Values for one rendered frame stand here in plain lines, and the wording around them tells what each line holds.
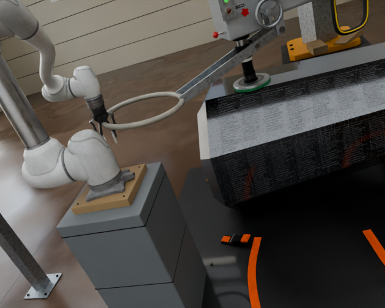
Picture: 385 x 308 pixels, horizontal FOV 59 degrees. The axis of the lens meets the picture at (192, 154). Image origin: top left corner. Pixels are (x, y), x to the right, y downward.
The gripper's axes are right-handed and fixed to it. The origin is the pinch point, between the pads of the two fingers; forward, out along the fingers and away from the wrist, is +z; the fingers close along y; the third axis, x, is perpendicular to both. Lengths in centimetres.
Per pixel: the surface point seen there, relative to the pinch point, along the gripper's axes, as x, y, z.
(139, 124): -21.5, 12.9, -10.2
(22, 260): 32, -76, 65
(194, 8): 546, 359, 6
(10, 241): 33, -76, 50
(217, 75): -17, 64, -17
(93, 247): -49, -31, 23
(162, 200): -48, 5, 19
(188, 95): -12.4, 46.8, -10.9
